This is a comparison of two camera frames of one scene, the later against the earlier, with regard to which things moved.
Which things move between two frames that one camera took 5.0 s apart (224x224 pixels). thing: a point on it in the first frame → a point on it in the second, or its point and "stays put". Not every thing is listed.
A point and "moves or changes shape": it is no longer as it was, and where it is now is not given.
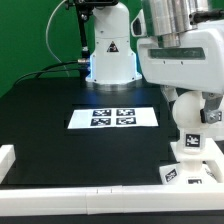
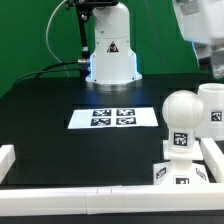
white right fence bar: (214, 163) stays put
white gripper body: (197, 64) → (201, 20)
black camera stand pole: (82, 8) stays put
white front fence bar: (111, 199) stays put
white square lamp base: (191, 169) moves or changes shape
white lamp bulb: (186, 114) moves or changes shape
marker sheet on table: (98, 118) stays put
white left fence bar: (7, 158) stays put
